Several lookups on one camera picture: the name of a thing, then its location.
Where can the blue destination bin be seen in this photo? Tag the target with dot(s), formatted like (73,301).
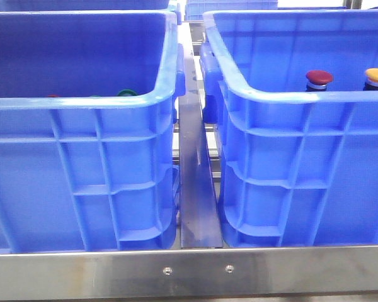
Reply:
(297,168)

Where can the steel divider bar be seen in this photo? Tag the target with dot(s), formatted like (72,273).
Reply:
(200,226)

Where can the steel front rail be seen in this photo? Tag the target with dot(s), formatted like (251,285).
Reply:
(189,273)

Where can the red push button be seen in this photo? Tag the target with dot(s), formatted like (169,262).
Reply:
(318,80)

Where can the blue bin with buttons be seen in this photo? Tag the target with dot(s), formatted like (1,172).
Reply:
(82,169)

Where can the yellow push button tall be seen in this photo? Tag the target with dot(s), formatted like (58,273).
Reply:
(371,81)

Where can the green push button right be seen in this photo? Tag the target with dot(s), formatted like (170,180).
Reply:
(127,93)

